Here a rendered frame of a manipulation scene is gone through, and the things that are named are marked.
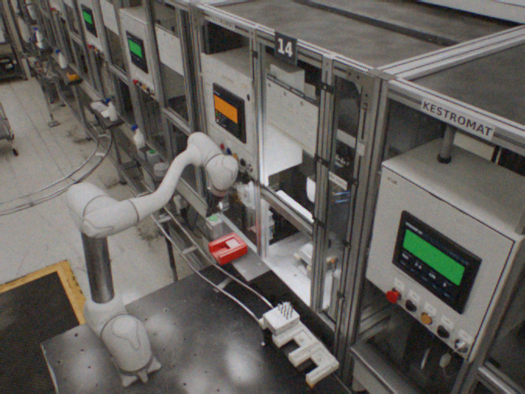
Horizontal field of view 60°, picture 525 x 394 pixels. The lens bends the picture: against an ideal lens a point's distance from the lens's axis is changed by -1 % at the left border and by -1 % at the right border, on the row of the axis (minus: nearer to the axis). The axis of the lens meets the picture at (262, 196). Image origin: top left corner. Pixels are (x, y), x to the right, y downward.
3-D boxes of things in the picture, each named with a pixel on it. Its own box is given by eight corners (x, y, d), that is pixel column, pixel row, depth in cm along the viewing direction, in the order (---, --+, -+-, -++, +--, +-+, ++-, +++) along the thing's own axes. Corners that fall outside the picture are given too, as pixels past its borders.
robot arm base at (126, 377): (127, 395, 194) (124, 388, 190) (109, 359, 209) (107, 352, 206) (166, 374, 202) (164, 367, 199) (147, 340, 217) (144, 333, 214)
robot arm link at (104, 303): (102, 351, 203) (79, 324, 216) (134, 332, 213) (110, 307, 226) (78, 204, 164) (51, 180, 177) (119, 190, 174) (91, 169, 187)
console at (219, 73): (205, 145, 230) (195, 54, 203) (252, 129, 242) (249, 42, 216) (250, 182, 201) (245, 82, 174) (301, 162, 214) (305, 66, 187)
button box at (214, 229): (206, 234, 244) (204, 216, 237) (219, 229, 247) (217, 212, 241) (213, 242, 238) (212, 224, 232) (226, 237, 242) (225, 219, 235)
